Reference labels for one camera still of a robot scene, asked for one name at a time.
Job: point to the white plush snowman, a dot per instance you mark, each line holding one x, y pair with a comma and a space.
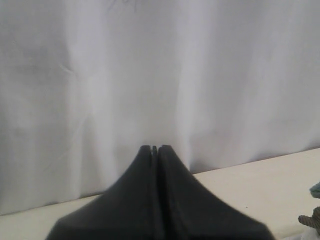
313, 222

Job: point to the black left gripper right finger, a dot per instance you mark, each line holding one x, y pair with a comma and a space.
191, 212

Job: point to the green knitted scarf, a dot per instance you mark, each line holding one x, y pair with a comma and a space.
315, 191

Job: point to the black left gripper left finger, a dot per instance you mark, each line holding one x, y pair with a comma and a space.
128, 210

